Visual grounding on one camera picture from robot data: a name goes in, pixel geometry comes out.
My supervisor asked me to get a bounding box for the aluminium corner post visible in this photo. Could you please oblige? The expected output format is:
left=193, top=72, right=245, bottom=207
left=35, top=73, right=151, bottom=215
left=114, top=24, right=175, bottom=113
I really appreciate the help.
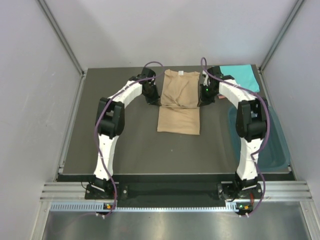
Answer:
left=258, top=0, right=306, bottom=73
left=36, top=0, right=85, bottom=75

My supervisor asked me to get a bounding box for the grey slotted cable duct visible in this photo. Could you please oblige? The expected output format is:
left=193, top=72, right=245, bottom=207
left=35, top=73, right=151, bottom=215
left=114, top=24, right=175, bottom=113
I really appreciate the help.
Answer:
left=50, top=202, right=250, bottom=213

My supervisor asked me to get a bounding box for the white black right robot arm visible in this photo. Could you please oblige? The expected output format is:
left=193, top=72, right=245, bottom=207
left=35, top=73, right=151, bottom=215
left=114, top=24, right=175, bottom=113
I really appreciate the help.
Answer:
left=198, top=66, right=270, bottom=199

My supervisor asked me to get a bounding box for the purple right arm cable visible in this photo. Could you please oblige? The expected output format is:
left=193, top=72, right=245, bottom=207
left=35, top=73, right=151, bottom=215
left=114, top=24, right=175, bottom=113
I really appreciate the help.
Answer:
left=200, top=57, right=271, bottom=218

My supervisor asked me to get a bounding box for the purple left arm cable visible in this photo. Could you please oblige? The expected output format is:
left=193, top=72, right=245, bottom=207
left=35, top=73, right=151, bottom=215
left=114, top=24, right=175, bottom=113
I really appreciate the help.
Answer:
left=92, top=61, right=165, bottom=221

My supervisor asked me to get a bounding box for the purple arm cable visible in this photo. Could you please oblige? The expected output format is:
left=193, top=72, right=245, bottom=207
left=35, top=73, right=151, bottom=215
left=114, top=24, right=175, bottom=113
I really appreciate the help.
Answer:
left=92, top=61, right=165, bottom=221
left=200, top=57, right=271, bottom=218

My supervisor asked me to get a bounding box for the beige t shirt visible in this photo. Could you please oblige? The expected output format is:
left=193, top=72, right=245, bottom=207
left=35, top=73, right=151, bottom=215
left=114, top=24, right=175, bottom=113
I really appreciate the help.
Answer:
left=157, top=69, right=200, bottom=136

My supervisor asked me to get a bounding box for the folded turquoise t shirt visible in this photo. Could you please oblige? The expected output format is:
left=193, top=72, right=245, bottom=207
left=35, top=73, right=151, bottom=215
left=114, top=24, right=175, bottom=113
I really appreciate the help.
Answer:
left=220, top=64, right=260, bottom=93

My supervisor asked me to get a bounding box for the aluminium front frame rail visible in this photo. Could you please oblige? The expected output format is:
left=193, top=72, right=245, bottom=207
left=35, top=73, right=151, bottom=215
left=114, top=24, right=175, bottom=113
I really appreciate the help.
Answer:
left=40, top=181, right=313, bottom=202

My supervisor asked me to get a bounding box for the teal plastic bin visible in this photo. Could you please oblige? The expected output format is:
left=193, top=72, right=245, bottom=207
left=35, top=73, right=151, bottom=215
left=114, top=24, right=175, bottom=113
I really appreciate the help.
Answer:
left=228, top=106, right=291, bottom=173

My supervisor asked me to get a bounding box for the left aluminium corner post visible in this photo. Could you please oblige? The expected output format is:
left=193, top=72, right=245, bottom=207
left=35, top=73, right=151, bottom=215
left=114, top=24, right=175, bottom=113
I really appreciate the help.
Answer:
left=36, top=0, right=85, bottom=75

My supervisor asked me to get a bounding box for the right aluminium corner post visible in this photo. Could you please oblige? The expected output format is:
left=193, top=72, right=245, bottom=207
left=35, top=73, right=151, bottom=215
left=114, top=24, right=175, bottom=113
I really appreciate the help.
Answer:
left=258, top=0, right=306, bottom=73

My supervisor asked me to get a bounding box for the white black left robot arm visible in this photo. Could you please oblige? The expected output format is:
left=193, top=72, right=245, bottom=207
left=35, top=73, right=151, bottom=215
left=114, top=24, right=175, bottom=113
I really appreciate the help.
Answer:
left=91, top=67, right=160, bottom=199

